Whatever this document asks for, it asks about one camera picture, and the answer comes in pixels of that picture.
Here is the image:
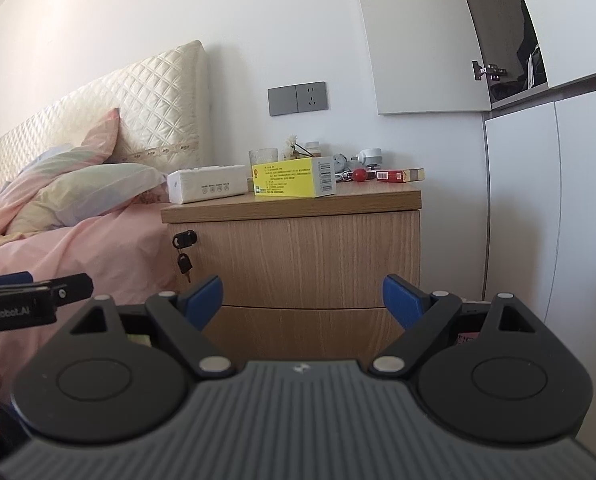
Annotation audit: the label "pink striped pillow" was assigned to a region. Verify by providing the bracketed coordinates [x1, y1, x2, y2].
[20, 107, 121, 181]

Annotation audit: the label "wooden drawer without lock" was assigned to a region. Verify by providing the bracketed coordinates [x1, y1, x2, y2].
[205, 304, 405, 361]

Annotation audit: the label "small white flowers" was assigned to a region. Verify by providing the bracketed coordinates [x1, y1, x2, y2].
[282, 135, 319, 161]

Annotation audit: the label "metal door hinge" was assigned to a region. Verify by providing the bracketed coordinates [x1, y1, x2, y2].
[472, 61, 506, 82]

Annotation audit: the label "clear glass cup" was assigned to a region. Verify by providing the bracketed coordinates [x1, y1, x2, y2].
[249, 148, 279, 192]

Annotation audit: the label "wooden drawer with lock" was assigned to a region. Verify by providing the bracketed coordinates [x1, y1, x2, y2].
[167, 209, 421, 310]

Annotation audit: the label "wooden nightstand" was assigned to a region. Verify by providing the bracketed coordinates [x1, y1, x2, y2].
[160, 180, 423, 361]

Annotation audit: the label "white tissue pack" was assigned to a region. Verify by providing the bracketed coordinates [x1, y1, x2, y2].
[166, 164, 249, 205]

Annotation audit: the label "white plug adapter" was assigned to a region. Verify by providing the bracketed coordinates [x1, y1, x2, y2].
[352, 147, 383, 168]

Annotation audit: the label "grey wall socket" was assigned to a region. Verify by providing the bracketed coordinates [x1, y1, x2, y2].
[296, 81, 328, 113]

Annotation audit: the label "red cigarette box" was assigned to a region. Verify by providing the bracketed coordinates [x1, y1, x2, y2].
[376, 168, 427, 183]

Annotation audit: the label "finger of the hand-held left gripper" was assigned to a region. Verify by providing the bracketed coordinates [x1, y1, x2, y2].
[0, 273, 95, 309]
[0, 271, 35, 288]

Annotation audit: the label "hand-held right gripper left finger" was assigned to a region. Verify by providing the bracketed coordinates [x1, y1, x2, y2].
[68, 275, 235, 379]

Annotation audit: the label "pink duvet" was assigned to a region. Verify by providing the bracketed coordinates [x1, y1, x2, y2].
[0, 180, 189, 391]

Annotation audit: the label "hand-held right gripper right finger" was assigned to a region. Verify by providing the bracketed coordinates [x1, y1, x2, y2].
[369, 274, 538, 380]

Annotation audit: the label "grey wall switch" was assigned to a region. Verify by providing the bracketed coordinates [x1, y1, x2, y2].
[268, 84, 299, 117]

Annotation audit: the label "white wardrobe door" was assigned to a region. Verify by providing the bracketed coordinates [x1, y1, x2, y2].
[352, 0, 494, 117]

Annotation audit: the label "yellow cardboard box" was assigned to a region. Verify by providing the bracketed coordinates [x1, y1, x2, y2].
[251, 156, 337, 199]

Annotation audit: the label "pastel pillow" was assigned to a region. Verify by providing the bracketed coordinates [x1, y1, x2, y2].
[5, 162, 169, 236]

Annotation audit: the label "black keys on ring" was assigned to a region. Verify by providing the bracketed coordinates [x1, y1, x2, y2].
[176, 247, 193, 284]

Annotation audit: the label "dark clothes in wardrobe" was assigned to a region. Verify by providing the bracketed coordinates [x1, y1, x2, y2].
[488, 0, 549, 102]

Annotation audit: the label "white cabinet door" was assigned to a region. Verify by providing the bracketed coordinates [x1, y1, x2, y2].
[482, 97, 596, 461]

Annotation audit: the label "cream quilted headboard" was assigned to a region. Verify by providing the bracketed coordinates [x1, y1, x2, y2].
[0, 40, 213, 192]

